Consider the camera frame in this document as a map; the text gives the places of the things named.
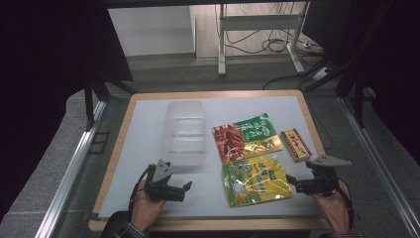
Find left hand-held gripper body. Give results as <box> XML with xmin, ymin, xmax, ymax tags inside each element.
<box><xmin>144</xmin><ymin>159</ymin><xmax>186</xmax><ymax>203</ymax></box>

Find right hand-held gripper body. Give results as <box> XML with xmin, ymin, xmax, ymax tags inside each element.
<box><xmin>295</xmin><ymin>154</ymin><xmax>353</xmax><ymax>197</ymax></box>

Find yellow and green spouted pouch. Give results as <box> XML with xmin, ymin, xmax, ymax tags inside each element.
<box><xmin>221</xmin><ymin>155</ymin><xmax>294</xmax><ymax>208</ymax></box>

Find clear plastic container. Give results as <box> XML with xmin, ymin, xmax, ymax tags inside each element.
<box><xmin>162</xmin><ymin>99</ymin><xmax>208</xmax><ymax>167</ymax></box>

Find green and red snack packet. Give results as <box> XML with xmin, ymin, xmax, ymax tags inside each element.
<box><xmin>212</xmin><ymin>112</ymin><xmax>284</xmax><ymax>164</ymax></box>

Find person's right hand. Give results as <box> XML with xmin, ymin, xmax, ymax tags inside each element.
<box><xmin>311</xmin><ymin>180</ymin><xmax>352</xmax><ymax>234</ymax></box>

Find person's left hand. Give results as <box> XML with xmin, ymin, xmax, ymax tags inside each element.
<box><xmin>131</xmin><ymin>188</ymin><xmax>166</xmax><ymax>232</ymax></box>

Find small red and gold box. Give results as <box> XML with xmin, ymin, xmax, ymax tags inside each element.
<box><xmin>279</xmin><ymin>128</ymin><xmax>313</xmax><ymax>163</ymax></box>

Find light grey table mat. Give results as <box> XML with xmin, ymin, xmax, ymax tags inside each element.
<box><xmin>98</xmin><ymin>95</ymin><xmax>326</xmax><ymax>219</ymax></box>

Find dark rounded object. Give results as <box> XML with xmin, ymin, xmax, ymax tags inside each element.
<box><xmin>99</xmin><ymin>210</ymin><xmax>133</xmax><ymax>238</ymax></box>

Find black stand legs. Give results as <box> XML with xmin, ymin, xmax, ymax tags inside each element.
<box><xmin>301</xmin><ymin>0</ymin><xmax>380</xmax><ymax>129</ymax></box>
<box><xmin>83</xmin><ymin>73</ymin><xmax>139</xmax><ymax>132</ymax></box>

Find white power strip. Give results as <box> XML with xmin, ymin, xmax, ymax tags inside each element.
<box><xmin>311</xmin><ymin>66</ymin><xmax>332</xmax><ymax>82</ymax></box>

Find dark curtain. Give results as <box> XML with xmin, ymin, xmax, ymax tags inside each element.
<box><xmin>0</xmin><ymin>0</ymin><xmax>134</xmax><ymax>221</ymax></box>
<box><xmin>303</xmin><ymin>0</ymin><xmax>420</xmax><ymax>167</ymax></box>

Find white panel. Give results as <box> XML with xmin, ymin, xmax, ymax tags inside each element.
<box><xmin>108</xmin><ymin>5</ymin><xmax>196</xmax><ymax>58</ymax></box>

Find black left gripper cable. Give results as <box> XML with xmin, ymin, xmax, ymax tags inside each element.
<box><xmin>128</xmin><ymin>165</ymin><xmax>154</xmax><ymax>221</ymax></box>

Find thin black cable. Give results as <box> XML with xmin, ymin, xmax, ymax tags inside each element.
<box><xmin>309</xmin><ymin>107</ymin><xmax>334</xmax><ymax>151</ymax></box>

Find aluminium rail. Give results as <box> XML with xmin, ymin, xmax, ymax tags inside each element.
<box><xmin>339</xmin><ymin>95</ymin><xmax>420</xmax><ymax>238</ymax></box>
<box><xmin>34</xmin><ymin>98</ymin><xmax>107</xmax><ymax>238</ymax></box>

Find black square floor bracket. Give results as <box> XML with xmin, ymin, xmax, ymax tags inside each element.
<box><xmin>88</xmin><ymin>131</ymin><xmax>111</xmax><ymax>156</ymax></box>

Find black floor cable bundle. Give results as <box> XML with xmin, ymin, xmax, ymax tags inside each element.
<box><xmin>214</xmin><ymin>3</ymin><xmax>326</xmax><ymax>58</ymax></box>

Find white metal desk frame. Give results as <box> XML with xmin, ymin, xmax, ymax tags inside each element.
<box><xmin>216</xmin><ymin>2</ymin><xmax>310</xmax><ymax>76</ymax></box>

